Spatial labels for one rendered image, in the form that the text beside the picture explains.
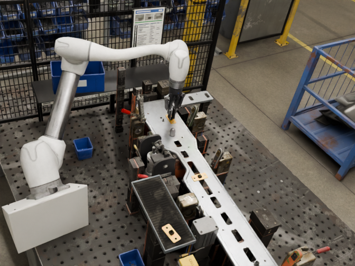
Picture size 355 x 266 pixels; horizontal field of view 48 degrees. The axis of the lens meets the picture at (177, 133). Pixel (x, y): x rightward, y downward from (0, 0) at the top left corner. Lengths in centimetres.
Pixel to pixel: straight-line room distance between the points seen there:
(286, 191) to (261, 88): 229
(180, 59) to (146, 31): 60
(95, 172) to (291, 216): 119
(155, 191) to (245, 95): 289
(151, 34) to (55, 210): 129
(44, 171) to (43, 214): 21
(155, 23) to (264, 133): 189
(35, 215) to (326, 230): 159
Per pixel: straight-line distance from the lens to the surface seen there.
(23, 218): 195
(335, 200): 372
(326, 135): 407
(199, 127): 241
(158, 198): 173
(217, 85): 454
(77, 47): 210
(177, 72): 210
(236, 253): 184
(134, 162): 198
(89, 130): 270
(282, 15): 548
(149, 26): 262
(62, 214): 203
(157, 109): 242
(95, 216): 223
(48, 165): 205
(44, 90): 250
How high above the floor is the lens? 251
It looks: 41 degrees down
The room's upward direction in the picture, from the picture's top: 10 degrees clockwise
